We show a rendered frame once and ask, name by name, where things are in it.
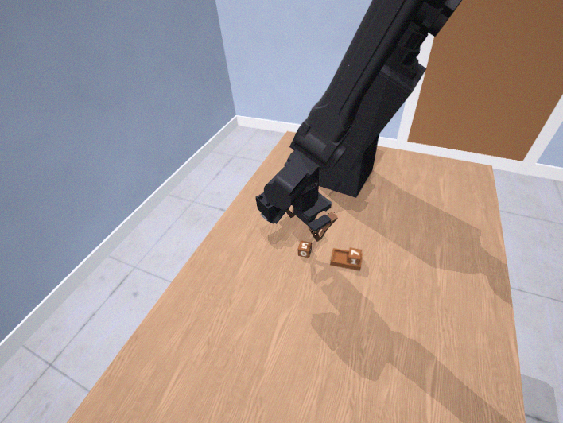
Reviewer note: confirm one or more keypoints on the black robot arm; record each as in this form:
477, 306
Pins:
390, 34

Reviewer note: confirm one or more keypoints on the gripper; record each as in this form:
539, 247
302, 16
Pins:
308, 217

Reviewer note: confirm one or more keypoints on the brown wooden tray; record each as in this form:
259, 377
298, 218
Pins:
340, 259

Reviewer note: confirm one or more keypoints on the brown wooden number cube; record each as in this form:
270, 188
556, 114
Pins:
354, 256
304, 249

